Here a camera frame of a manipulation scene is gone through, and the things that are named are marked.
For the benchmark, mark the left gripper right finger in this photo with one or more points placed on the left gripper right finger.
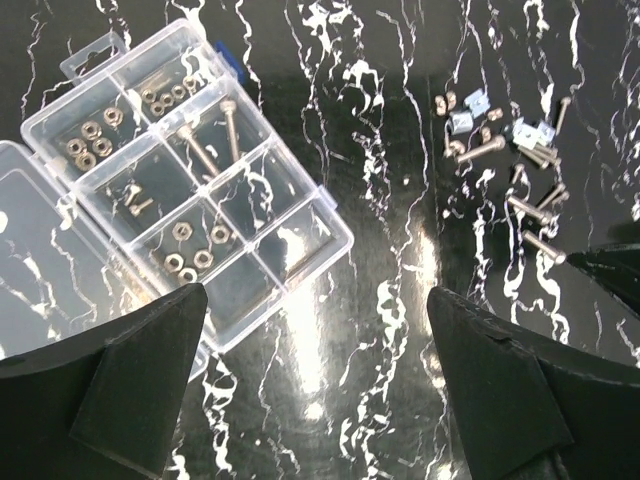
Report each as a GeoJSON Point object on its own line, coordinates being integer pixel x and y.
{"type": "Point", "coordinates": [529, 407]}

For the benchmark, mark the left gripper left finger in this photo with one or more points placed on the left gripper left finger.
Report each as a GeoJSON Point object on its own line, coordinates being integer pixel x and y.
{"type": "Point", "coordinates": [102, 404]}

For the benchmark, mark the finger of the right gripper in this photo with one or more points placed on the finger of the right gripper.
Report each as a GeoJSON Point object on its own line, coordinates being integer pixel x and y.
{"type": "Point", "coordinates": [615, 268]}

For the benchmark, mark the pile of screws and nuts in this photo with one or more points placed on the pile of screws and nuts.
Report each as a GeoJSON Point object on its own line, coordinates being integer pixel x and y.
{"type": "Point", "coordinates": [475, 173]}

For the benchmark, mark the silver t-nut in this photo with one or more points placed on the silver t-nut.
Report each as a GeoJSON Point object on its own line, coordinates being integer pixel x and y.
{"type": "Point", "coordinates": [525, 135]}

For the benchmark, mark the silver long screw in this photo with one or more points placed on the silver long screw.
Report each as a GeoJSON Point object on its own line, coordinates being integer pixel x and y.
{"type": "Point", "coordinates": [564, 104]}

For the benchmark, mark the clear plastic compartment box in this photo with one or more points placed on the clear plastic compartment box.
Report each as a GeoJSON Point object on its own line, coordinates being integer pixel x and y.
{"type": "Point", "coordinates": [156, 169]}

